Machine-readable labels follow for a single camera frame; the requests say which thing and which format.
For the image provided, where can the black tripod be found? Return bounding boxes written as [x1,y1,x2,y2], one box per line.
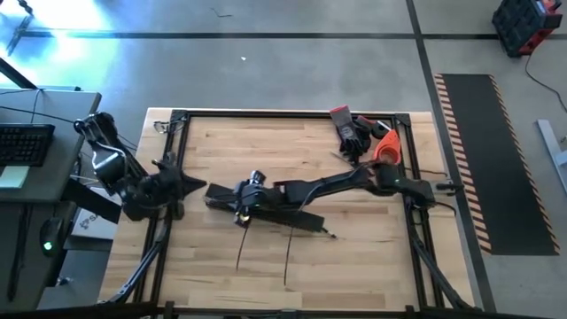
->
[5,0,35,57]

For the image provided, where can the pale green note pad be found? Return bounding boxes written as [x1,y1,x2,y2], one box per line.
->
[0,166,31,191]

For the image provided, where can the silver bracket with black handle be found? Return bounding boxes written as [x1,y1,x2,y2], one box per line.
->
[436,180,465,195]

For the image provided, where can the black aluminium table frame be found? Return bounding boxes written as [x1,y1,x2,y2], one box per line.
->
[99,109,478,319]

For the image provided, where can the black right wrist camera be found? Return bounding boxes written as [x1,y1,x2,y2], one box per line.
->
[246,169,268,187]

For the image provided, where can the black computer mouse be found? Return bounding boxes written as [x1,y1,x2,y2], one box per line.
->
[38,216,65,259]

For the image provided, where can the grey metal post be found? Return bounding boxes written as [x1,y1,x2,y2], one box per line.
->
[536,118,567,196]

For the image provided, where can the red-handled scissors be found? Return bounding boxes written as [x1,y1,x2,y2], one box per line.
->
[330,151,377,172]

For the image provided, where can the black hazard-striped floor mat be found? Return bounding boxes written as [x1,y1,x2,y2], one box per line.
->
[433,73,561,257]

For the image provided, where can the white cardboard box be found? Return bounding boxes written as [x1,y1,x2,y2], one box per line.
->
[70,206,120,241]

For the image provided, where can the black and red toolbox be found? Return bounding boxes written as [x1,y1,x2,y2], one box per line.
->
[491,0,564,58]

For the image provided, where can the grey side table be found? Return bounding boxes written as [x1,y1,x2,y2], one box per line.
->
[0,201,112,311]

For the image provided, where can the black duct cover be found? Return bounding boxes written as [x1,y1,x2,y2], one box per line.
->
[221,190,328,234]

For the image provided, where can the grey glove with red cuff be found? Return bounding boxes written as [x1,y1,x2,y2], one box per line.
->
[329,105,362,156]

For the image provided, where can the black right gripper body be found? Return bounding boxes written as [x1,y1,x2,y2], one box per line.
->
[232,179,284,214]

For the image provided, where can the grey desk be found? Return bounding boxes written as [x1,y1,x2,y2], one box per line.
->
[0,87,103,204]

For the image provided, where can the black work glove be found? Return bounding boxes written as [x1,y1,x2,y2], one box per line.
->
[352,114,377,154]

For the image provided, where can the small wire coil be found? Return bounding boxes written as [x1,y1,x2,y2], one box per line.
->
[152,119,185,136]

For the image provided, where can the black keyboard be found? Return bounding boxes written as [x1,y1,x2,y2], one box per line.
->
[0,123,56,168]

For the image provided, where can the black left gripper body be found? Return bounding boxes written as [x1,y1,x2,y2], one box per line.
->
[126,170,186,222]

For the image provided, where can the black tape roll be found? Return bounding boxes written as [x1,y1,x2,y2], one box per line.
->
[370,120,392,139]

